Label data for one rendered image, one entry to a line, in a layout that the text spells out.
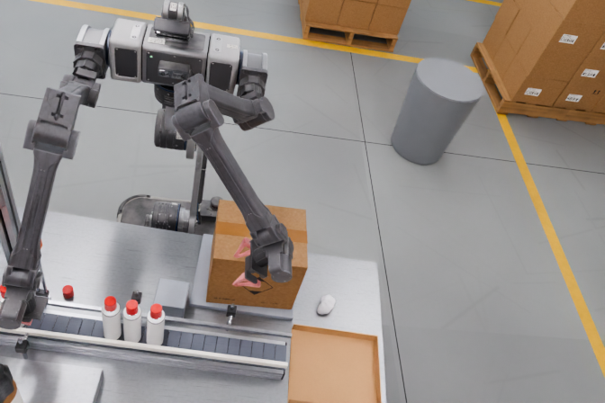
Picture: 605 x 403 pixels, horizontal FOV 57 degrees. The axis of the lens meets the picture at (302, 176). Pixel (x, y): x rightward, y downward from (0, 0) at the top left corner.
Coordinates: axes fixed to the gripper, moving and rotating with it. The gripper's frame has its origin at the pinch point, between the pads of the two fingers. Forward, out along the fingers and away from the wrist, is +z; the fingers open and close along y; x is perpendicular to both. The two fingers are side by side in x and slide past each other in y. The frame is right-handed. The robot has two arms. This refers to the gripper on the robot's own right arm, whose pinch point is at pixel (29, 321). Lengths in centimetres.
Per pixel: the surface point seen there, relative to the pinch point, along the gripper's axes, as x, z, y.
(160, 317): 5.1, -2.8, 35.3
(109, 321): 3.6, 1.0, 20.9
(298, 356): 9, 19, 81
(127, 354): 0.5, 14.8, 26.6
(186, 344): 6.0, 14.0, 43.7
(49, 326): 6.2, 13.9, 1.9
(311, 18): 335, 84, 93
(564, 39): 279, 27, 269
